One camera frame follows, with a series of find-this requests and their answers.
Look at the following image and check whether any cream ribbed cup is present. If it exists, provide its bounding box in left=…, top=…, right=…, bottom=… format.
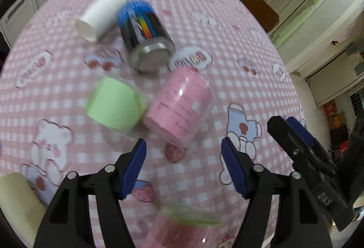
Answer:
left=1, top=173, right=46, bottom=247

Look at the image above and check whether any pink cup with green lid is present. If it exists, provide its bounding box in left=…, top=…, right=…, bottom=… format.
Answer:
left=141, top=203, right=222, bottom=247

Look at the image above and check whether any pink transparent cup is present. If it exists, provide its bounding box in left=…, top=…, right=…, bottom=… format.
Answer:
left=143, top=67, right=215, bottom=147

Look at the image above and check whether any small green plastic cup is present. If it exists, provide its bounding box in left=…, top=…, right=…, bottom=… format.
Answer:
left=85, top=75, right=150, bottom=132

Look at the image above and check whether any white paper cup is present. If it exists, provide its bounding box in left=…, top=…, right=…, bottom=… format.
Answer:
left=75, top=0, right=128, bottom=43

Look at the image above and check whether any brown wooden chair right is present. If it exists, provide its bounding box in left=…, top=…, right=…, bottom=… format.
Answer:
left=240, top=0, right=279, bottom=33

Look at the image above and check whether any pink checkered tablecloth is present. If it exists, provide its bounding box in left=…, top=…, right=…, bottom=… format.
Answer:
left=1, top=0, right=304, bottom=247

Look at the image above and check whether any blue black metal can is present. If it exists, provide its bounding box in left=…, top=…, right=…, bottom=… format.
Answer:
left=117, top=0, right=176, bottom=73

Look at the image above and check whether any white sideboard cabinet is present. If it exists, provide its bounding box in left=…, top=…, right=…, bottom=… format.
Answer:
left=1, top=0, right=36, bottom=49

